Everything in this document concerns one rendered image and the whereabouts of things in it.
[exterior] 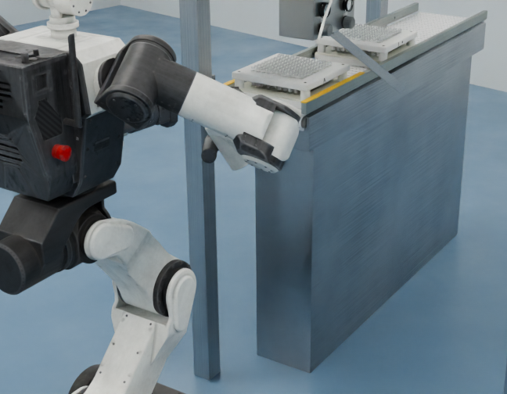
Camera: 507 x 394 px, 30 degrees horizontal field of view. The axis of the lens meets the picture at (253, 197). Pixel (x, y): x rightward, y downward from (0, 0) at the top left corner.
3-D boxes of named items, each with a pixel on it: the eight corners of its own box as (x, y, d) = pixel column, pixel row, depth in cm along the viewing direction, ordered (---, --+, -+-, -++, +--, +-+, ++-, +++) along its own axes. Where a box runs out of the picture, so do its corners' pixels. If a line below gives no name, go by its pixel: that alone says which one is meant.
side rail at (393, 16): (221, 98, 267) (221, 87, 266) (216, 98, 268) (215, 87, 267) (418, 11, 369) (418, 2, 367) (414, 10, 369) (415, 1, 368)
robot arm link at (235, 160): (236, 102, 217) (235, 117, 207) (261, 140, 221) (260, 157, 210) (195, 126, 220) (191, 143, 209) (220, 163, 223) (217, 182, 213)
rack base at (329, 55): (385, 69, 294) (385, 62, 293) (314, 59, 306) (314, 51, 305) (416, 51, 313) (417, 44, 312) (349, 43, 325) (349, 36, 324)
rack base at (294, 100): (277, 75, 289) (277, 67, 288) (350, 87, 277) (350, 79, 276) (231, 95, 270) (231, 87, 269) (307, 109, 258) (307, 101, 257)
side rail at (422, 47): (306, 115, 253) (306, 103, 252) (300, 113, 254) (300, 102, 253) (487, 19, 355) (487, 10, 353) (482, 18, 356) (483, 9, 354)
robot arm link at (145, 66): (181, 109, 175) (111, 78, 174) (169, 134, 183) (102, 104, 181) (200, 62, 181) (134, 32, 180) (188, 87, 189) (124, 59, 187)
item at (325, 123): (309, 152, 259) (309, 117, 256) (222, 134, 274) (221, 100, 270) (483, 48, 359) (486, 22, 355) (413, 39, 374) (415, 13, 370)
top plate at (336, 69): (277, 59, 287) (277, 52, 286) (350, 70, 275) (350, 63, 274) (231, 78, 268) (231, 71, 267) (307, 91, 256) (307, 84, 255)
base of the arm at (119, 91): (167, 127, 178) (127, 87, 171) (118, 138, 186) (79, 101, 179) (192, 67, 186) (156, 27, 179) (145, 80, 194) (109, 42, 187)
